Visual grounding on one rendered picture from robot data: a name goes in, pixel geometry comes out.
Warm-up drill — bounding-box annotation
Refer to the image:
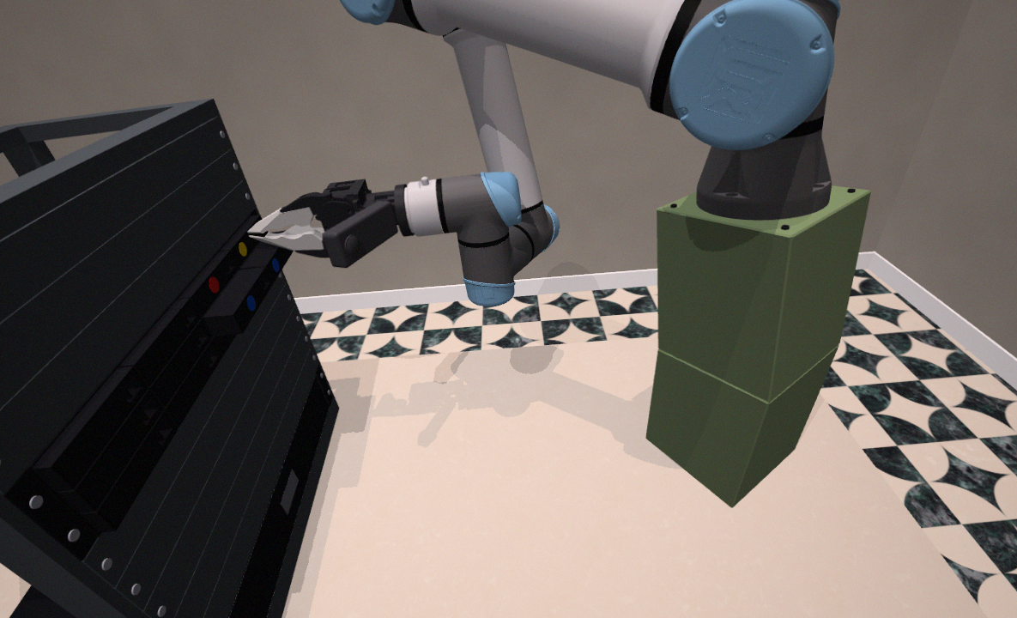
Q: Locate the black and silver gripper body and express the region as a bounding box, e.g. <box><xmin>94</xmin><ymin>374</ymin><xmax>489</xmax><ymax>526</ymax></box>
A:
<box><xmin>315</xmin><ymin>179</ymin><xmax>415</xmax><ymax>237</ymax></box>

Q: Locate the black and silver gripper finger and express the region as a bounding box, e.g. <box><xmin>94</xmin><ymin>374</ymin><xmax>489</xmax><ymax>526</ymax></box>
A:
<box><xmin>247</xmin><ymin>192</ymin><xmax>334</xmax><ymax>234</ymax></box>
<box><xmin>249</xmin><ymin>225</ymin><xmax>330</xmax><ymax>258</ymax></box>

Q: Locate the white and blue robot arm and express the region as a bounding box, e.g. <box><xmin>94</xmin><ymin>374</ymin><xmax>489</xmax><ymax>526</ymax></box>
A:
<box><xmin>340</xmin><ymin>0</ymin><xmax>840</xmax><ymax>307</ymax></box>

